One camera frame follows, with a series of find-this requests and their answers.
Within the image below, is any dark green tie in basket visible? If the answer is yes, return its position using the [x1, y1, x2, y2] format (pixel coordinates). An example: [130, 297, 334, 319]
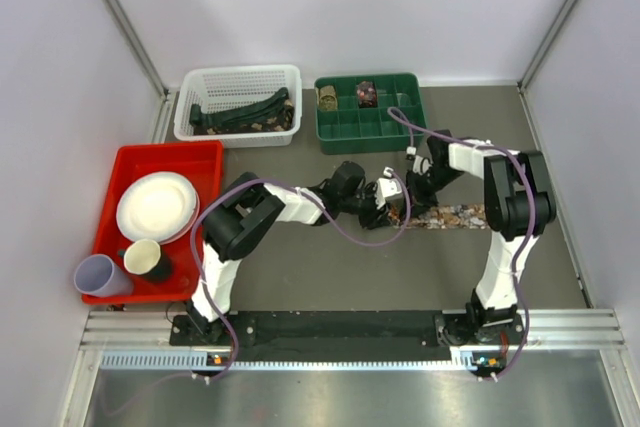
[188, 88, 291, 131]

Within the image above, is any rolled dark floral tie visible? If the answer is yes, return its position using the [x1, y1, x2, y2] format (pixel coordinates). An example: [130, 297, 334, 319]
[356, 81, 378, 108]

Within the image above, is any rolled olive tie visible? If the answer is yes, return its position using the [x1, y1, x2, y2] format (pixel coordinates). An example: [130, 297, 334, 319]
[317, 85, 338, 112]

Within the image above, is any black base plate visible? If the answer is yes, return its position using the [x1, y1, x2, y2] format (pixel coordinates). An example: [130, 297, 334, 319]
[168, 309, 528, 362]

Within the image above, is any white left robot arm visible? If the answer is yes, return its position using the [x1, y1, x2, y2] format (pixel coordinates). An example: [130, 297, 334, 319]
[186, 161, 409, 344]

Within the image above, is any cream mug with dark outside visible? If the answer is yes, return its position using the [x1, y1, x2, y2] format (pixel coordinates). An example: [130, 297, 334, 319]
[119, 239, 173, 284]

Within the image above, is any green compartment tray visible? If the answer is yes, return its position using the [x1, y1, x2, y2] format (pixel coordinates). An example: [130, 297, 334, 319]
[314, 72, 426, 155]

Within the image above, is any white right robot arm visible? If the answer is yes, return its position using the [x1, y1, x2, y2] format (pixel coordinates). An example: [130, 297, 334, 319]
[406, 130, 557, 345]

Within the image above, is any white perforated plastic basket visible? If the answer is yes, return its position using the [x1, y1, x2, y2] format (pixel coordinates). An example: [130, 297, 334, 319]
[173, 64, 303, 149]

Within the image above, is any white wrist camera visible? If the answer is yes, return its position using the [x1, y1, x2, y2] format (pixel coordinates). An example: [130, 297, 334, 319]
[375, 167, 404, 210]
[406, 146, 431, 175]

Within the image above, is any lavender plastic cup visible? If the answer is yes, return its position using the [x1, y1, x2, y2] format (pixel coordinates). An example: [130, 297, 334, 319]
[73, 254, 134, 298]

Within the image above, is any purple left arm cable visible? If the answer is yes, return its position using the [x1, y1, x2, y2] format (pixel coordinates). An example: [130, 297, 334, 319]
[188, 169, 414, 383]

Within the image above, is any aluminium frame rail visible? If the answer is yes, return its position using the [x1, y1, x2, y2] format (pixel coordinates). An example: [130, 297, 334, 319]
[80, 309, 625, 373]

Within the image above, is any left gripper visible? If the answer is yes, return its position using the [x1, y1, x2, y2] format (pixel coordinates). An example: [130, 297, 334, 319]
[338, 181, 390, 229]

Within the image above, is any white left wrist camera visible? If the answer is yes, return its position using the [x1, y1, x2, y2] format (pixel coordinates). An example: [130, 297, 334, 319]
[375, 167, 404, 210]

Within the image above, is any brown floral patterned tie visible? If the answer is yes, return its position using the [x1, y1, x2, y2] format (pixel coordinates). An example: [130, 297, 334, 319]
[408, 204, 489, 230]

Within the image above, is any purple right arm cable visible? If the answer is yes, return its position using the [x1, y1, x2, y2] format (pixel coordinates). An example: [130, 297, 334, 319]
[387, 106, 544, 382]

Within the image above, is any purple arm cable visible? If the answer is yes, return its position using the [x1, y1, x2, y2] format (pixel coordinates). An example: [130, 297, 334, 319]
[387, 106, 544, 382]
[188, 169, 414, 383]

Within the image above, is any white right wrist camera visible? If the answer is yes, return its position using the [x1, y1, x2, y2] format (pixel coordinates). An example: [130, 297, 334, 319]
[406, 146, 431, 175]

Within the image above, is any dark floral tie in basket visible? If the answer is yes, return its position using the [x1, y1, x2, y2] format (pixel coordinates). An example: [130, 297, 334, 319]
[193, 99, 296, 137]

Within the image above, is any white plate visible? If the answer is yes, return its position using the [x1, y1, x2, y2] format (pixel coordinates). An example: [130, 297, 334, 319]
[116, 171, 199, 244]

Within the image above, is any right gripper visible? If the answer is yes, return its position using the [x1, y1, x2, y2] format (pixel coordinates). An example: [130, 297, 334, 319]
[400, 166, 465, 222]

